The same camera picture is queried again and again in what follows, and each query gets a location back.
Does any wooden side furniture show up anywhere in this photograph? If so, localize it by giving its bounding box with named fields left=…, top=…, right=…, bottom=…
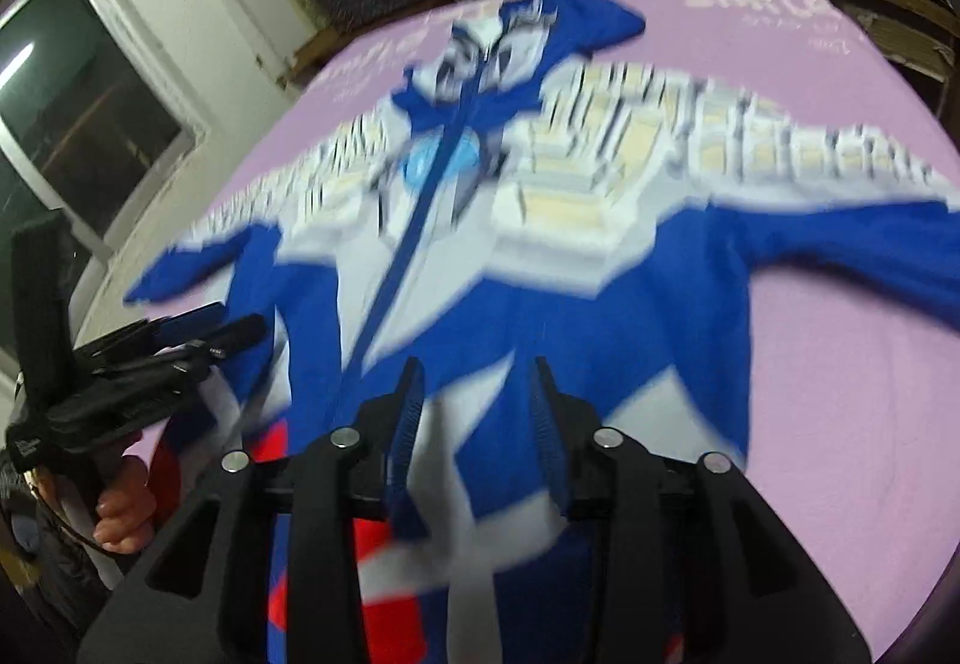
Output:
left=833, top=0, right=958, bottom=144

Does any pink bed sheet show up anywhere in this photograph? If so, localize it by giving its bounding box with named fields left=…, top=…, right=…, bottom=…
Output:
left=73, top=0, right=960, bottom=661

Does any blue red white jacket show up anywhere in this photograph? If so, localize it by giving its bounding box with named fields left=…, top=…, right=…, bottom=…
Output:
left=122, top=0, right=960, bottom=664

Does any person left hand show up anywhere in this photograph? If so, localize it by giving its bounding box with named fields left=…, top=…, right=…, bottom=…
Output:
left=93, top=432, right=158, bottom=555

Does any window with white frame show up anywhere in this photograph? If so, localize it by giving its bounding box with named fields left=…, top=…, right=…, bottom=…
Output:
left=2, top=0, right=205, bottom=328

